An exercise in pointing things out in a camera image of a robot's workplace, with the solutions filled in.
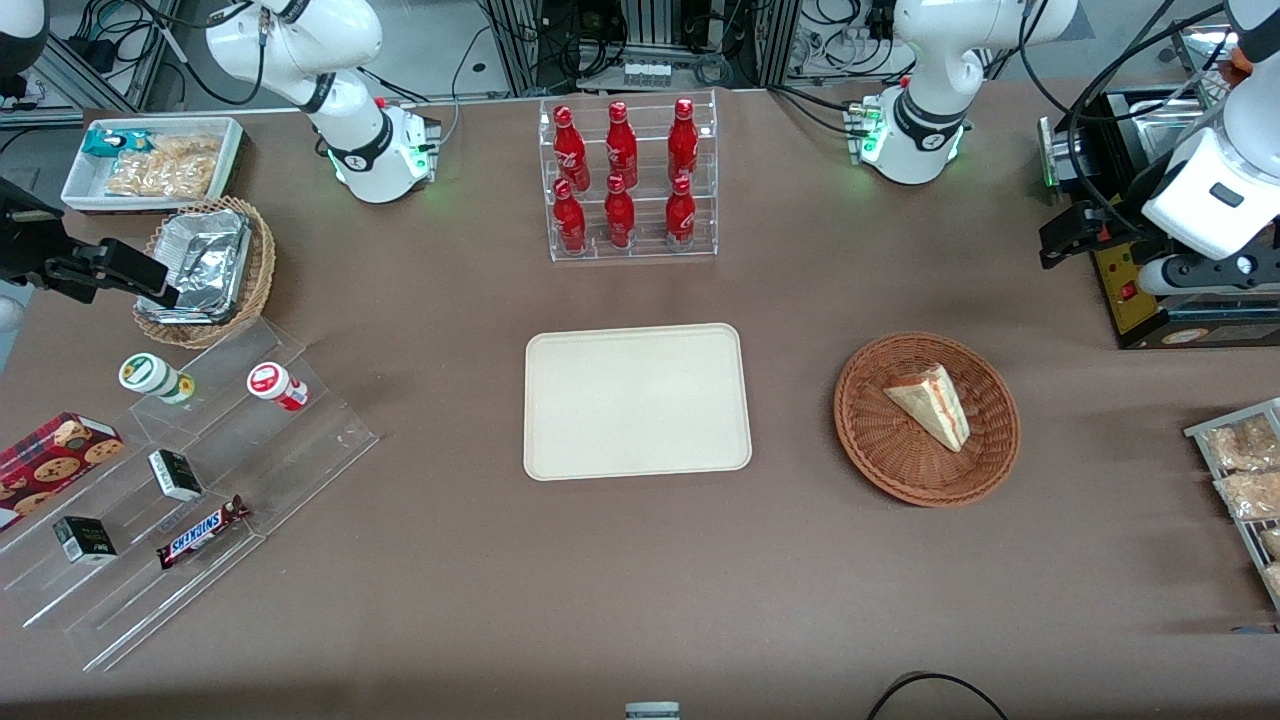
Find tan wicker basket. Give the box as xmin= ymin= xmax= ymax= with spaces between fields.
xmin=132 ymin=196 xmax=277 ymax=350

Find silver foil tray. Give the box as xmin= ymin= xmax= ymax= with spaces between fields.
xmin=138 ymin=207 xmax=253 ymax=325

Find clear acrylic stepped shelf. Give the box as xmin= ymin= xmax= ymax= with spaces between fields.
xmin=0 ymin=317 xmax=380 ymax=674

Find triangular sandwich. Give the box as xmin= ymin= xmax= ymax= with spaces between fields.
xmin=882 ymin=363 xmax=972 ymax=454

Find green lid white cup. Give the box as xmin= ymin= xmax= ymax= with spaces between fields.
xmin=118 ymin=352 xmax=197 ymax=406

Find clear bag of snacks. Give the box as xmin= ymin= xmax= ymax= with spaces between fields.
xmin=1214 ymin=470 xmax=1280 ymax=522
xmin=1204 ymin=414 xmax=1280 ymax=472

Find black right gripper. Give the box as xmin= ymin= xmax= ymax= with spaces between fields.
xmin=0 ymin=178 xmax=183 ymax=309

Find clear acrylic bottle rack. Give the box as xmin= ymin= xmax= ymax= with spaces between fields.
xmin=538 ymin=89 xmax=719 ymax=264

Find clear bag of crackers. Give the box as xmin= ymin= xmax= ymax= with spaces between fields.
xmin=104 ymin=134 xmax=223 ymax=200

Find aluminium frame rack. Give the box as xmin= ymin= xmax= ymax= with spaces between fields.
xmin=478 ymin=0 xmax=803 ymax=93

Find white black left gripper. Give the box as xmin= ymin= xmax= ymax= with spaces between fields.
xmin=1038 ymin=204 xmax=1280 ymax=299

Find brown round wicker basket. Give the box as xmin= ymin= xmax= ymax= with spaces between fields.
xmin=833 ymin=331 xmax=1022 ymax=509

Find beige rectangular plastic tray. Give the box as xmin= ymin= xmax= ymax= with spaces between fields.
xmin=523 ymin=322 xmax=754 ymax=483

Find tray of packaged pastries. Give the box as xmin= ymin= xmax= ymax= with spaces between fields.
xmin=1184 ymin=397 xmax=1280 ymax=613

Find red plaid cookie box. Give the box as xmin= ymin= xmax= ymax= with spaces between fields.
xmin=0 ymin=411 xmax=125 ymax=532

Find black cable loop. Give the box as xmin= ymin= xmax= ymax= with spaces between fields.
xmin=864 ymin=671 xmax=1011 ymax=720

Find small black carton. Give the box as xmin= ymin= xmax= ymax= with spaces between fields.
xmin=52 ymin=515 xmax=119 ymax=565
xmin=147 ymin=448 xmax=204 ymax=503

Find teal snack packet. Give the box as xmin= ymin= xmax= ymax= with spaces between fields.
xmin=81 ymin=129 xmax=153 ymax=160

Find Snickers chocolate bar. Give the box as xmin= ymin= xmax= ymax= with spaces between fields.
xmin=156 ymin=494 xmax=251 ymax=571

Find steel warmer pan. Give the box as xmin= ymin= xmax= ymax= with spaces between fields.
xmin=1138 ymin=98 xmax=1226 ymax=143

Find red cola bottle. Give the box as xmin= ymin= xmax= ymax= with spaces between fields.
xmin=667 ymin=97 xmax=700 ymax=187
xmin=605 ymin=100 xmax=639 ymax=189
xmin=664 ymin=174 xmax=698 ymax=252
xmin=603 ymin=174 xmax=637 ymax=250
xmin=551 ymin=178 xmax=589 ymax=255
xmin=552 ymin=105 xmax=592 ymax=193

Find black yellow food warmer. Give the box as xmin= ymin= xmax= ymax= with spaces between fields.
xmin=1085 ymin=25 xmax=1280 ymax=350

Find red lid white cup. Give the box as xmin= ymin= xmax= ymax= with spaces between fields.
xmin=246 ymin=361 xmax=310 ymax=413

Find white rectangular plastic bin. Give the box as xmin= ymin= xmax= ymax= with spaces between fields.
xmin=61 ymin=116 xmax=247 ymax=214

